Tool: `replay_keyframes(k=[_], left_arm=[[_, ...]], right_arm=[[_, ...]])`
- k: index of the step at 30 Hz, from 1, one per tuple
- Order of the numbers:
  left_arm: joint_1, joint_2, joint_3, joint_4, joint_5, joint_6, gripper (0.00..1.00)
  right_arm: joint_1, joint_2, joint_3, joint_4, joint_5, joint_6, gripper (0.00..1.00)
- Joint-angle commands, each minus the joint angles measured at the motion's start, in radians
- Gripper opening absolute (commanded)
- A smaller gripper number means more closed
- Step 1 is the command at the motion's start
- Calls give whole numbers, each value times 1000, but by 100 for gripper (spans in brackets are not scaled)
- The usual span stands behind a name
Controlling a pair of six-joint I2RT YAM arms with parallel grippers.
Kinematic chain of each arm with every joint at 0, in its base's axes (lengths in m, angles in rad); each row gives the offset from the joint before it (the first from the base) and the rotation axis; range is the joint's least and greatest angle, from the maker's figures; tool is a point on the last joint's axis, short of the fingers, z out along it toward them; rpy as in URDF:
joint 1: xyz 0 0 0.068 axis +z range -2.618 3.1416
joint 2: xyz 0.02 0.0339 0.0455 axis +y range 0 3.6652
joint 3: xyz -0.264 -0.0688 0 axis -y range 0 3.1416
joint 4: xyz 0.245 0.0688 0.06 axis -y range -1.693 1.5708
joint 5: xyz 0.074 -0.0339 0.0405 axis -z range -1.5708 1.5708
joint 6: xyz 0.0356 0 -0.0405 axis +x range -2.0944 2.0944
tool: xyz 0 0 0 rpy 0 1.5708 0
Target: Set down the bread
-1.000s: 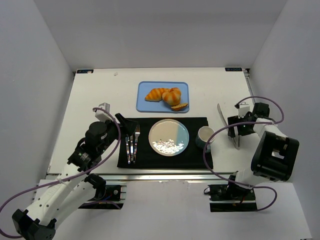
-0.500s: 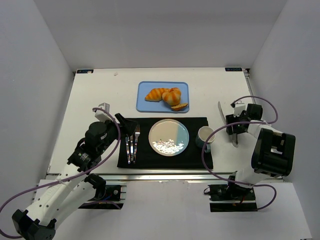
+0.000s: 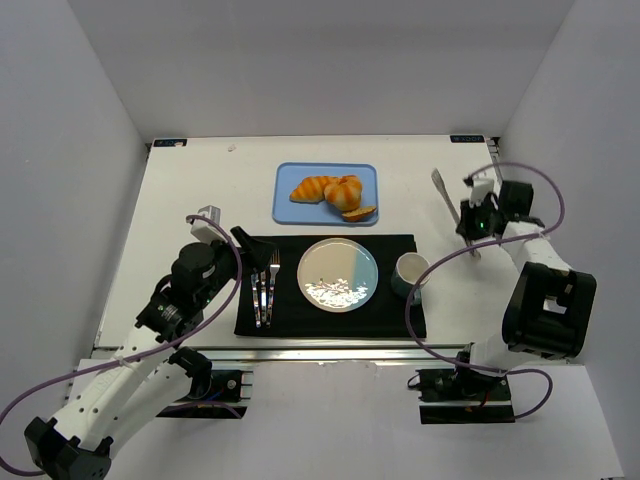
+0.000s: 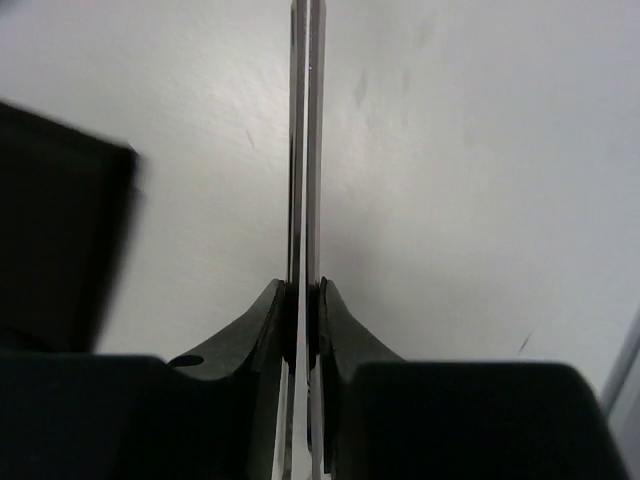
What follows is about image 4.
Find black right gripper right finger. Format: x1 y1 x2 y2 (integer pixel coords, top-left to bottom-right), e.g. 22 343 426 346
316 280 628 479

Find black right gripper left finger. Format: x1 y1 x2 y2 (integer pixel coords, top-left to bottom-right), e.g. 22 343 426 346
1 280 286 479

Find metal tongs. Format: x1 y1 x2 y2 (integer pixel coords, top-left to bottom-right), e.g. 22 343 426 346
278 1 326 479

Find black placemat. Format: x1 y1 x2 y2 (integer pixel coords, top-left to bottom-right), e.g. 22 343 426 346
1 103 139 352

